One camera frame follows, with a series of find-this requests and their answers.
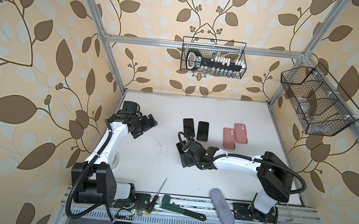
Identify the black wire basket back wall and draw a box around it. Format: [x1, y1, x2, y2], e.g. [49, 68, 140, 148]
[180, 36, 247, 79]

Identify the grey oblong pouch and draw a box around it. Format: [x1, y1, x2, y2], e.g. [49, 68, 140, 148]
[209, 188, 235, 224]

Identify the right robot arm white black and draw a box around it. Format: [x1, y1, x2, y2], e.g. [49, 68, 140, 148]
[176, 139, 307, 224]

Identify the screwdriver black yellow handle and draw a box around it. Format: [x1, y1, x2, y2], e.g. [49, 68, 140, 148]
[145, 178, 167, 215]

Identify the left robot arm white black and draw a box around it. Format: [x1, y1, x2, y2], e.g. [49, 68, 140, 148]
[65, 101, 157, 224]

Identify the black wire basket wall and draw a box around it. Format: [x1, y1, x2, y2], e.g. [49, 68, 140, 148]
[180, 36, 247, 79]
[280, 63, 359, 137]

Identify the white tape roll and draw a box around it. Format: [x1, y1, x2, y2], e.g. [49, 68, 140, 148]
[110, 153, 120, 170]

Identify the blue phone black screen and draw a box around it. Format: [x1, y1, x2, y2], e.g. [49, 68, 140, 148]
[197, 121, 209, 142]

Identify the black socket set rail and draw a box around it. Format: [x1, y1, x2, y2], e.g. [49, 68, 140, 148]
[184, 49, 246, 74]

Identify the pink phone case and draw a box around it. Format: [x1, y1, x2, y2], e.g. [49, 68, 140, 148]
[222, 128, 236, 150]
[234, 123, 248, 144]

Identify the black wire basket right wall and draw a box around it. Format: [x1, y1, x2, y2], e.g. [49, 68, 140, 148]
[280, 63, 359, 137]

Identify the green pipe wrench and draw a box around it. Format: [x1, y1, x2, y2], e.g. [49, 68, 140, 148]
[160, 195, 207, 221]

